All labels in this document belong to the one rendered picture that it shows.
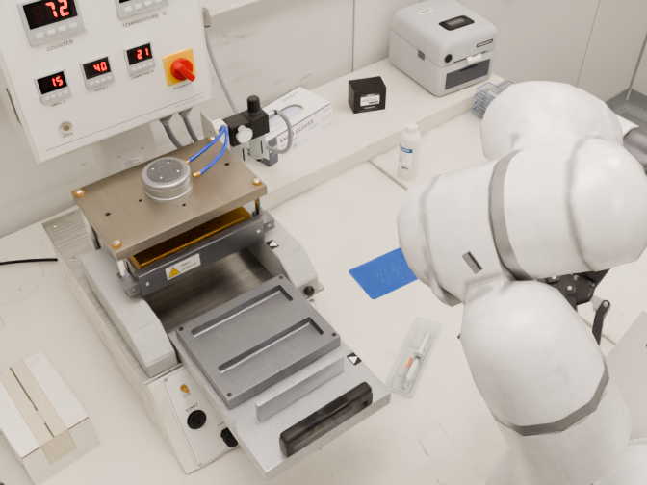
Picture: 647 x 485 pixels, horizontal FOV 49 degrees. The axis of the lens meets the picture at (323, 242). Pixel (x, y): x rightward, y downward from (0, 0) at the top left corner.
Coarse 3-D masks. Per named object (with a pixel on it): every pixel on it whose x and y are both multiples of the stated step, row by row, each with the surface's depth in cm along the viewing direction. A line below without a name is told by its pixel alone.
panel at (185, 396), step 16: (176, 384) 115; (192, 384) 117; (176, 400) 116; (192, 400) 117; (208, 400) 119; (176, 416) 116; (208, 416) 119; (192, 432) 118; (208, 432) 120; (192, 448) 119; (208, 448) 121; (224, 448) 122
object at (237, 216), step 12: (228, 216) 121; (240, 216) 121; (192, 228) 119; (204, 228) 119; (216, 228) 119; (168, 240) 117; (180, 240) 117; (192, 240) 117; (144, 252) 115; (156, 252) 115; (168, 252) 115; (132, 264) 117; (144, 264) 113
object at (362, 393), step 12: (360, 384) 102; (348, 396) 101; (360, 396) 101; (372, 396) 103; (324, 408) 99; (336, 408) 99; (348, 408) 100; (312, 420) 98; (324, 420) 98; (288, 432) 97; (300, 432) 97; (312, 432) 98; (288, 444) 96; (288, 456) 98
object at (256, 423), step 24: (168, 336) 114; (192, 360) 110; (336, 360) 105; (288, 384) 102; (312, 384) 105; (336, 384) 107; (216, 408) 106; (240, 408) 104; (264, 408) 101; (288, 408) 104; (312, 408) 104; (360, 408) 104; (240, 432) 101; (264, 432) 101; (336, 432) 103; (264, 456) 98
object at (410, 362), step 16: (416, 320) 141; (432, 320) 141; (416, 336) 138; (432, 336) 138; (400, 352) 136; (416, 352) 136; (400, 368) 133; (416, 368) 133; (384, 384) 130; (400, 384) 130; (416, 384) 130
